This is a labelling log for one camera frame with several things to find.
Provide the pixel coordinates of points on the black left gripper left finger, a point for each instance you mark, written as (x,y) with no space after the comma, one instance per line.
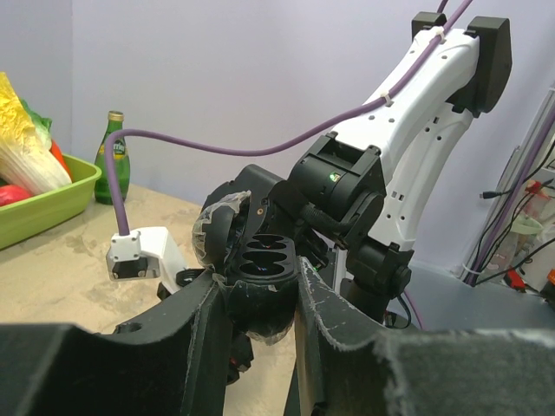
(154,364)

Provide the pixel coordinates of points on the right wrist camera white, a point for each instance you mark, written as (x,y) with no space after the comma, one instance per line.
(147,252)

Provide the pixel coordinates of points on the orange carrot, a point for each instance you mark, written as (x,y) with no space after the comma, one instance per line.
(57,153)

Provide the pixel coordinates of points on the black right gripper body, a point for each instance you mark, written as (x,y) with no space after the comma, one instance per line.
(277,207)

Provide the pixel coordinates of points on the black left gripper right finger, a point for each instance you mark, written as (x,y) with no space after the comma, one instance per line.
(348,364)

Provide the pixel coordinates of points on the green leaf lettuce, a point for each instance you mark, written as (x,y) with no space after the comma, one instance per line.
(42,125)

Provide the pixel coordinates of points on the black earbud charging case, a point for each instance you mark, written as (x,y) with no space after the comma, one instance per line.
(256,277)

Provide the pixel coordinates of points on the yellow napa cabbage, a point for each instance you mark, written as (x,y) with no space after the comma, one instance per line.
(26,159)

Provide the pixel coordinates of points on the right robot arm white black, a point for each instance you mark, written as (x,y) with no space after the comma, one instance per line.
(366,180)

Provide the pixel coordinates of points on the green plastic basket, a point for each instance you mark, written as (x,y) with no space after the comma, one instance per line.
(32,216)

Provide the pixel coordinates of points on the red tomato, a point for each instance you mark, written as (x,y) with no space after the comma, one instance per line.
(10,194)

